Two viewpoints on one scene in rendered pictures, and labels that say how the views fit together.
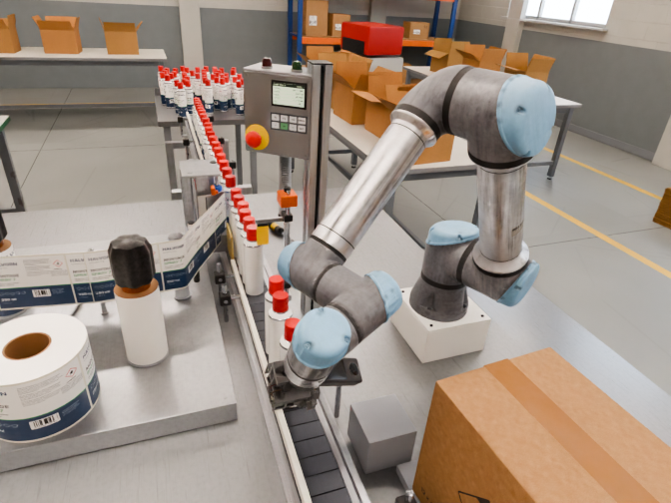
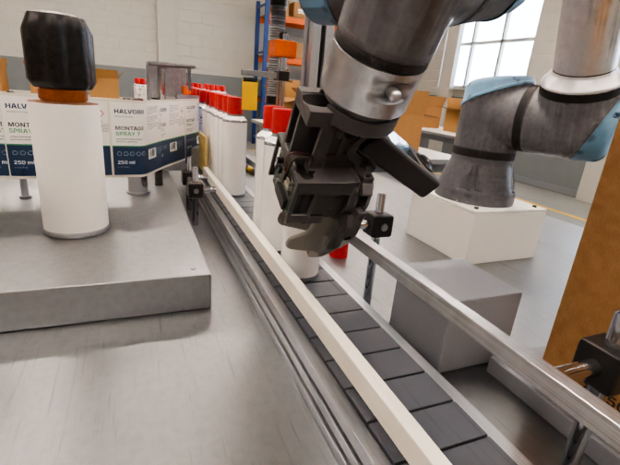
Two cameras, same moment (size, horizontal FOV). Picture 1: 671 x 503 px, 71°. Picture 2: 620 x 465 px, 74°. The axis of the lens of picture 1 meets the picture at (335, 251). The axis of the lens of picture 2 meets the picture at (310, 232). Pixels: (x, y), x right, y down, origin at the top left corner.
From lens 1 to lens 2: 0.58 m
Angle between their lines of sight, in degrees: 11
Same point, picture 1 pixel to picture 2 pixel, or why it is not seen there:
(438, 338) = (486, 227)
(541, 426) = not seen: outside the picture
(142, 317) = (67, 143)
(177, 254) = (134, 123)
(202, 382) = (157, 254)
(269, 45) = not seen: hidden behind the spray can
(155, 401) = (75, 268)
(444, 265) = (494, 121)
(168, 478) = (78, 375)
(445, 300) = (493, 176)
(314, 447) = (349, 322)
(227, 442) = (193, 332)
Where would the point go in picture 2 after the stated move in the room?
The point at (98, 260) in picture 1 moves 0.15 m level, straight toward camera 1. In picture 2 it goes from (19, 110) to (16, 119)
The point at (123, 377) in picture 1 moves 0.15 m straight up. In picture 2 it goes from (29, 245) to (13, 133)
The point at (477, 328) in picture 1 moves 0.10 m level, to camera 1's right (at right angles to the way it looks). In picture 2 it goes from (530, 221) to (581, 225)
